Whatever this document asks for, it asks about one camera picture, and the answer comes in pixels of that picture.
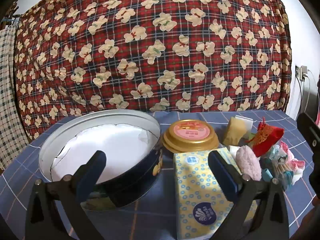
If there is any red plaid bear quilt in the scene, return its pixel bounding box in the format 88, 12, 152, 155
15, 0, 292, 140

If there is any white checked cloth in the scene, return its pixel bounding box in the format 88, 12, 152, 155
0, 25, 33, 170

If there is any gold lidded jar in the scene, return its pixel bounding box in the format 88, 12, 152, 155
162, 119, 220, 153

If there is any yellow-brown sachet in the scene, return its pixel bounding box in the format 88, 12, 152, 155
222, 116, 248, 147

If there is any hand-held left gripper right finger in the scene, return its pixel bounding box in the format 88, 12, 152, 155
208, 150, 290, 240

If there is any light blue packet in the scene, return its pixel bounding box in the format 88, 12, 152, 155
265, 145, 283, 165

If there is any blue checked bed sheet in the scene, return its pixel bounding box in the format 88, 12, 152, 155
0, 110, 320, 240

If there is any dark clothes hanger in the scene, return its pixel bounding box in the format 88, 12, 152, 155
0, 15, 20, 27

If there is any pink fluffy pad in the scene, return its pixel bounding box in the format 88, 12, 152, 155
235, 145, 262, 182

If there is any red embroidered pouch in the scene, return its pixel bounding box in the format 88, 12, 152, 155
246, 120, 285, 158

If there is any navy round tin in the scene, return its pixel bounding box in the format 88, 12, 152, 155
38, 109, 163, 209

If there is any black cable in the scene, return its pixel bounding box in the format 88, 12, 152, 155
297, 79, 303, 113

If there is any yellow tissue pack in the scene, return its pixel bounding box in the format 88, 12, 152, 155
173, 147, 258, 240

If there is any white cable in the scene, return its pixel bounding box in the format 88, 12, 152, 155
302, 70, 313, 113

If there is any pink white packet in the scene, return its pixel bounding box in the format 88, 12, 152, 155
280, 141, 306, 178

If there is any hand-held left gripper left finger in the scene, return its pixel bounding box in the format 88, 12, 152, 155
25, 150, 108, 240

